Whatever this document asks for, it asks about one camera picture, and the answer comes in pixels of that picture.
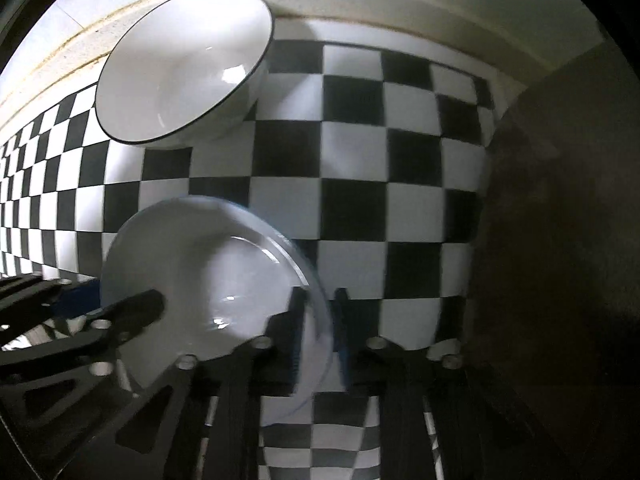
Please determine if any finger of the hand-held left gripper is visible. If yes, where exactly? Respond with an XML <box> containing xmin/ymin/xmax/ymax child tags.
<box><xmin>0</xmin><ymin>289</ymin><xmax>167</xmax><ymax>452</ymax></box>
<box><xmin>0</xmin><ymin>272</ymin><xmax>102</xmax><ymax>332</ymax></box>

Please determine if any brown rice cooker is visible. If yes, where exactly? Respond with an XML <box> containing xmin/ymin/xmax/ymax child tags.
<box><xmin>465</xmin><ymin>40</ymin><xmax>640</xmax><ymax>480</ymax></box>

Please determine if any black white checkered cloth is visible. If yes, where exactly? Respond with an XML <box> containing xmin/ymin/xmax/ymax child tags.
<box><xmin>0</xmin><ymin>16</ymin><xmax>512</xmax><ymax>480</ymax></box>

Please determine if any white bowl with black rim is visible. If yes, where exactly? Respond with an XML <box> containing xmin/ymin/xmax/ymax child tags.
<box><xmin>93</xmin><ymin>0</ymin><xmax>275</xmax><ymax>149</ymax></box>

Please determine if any white bowl with blue rim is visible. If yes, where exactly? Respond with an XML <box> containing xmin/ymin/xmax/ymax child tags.
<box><xmin>99</xmin><ymin>196</ymin><xmax>335</xmax><ymax>415</ymax></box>

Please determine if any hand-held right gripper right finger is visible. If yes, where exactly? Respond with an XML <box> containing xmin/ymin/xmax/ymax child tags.
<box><xmin>330</xmin><ymin>287</ymin><xmax>483</xmax><ymax>480</ymax></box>

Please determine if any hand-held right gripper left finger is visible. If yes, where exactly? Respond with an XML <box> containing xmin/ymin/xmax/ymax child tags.
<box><xmin>30</xmin><ymin>287</ymin><xmax>311</xmax><ymax>480</ymax></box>

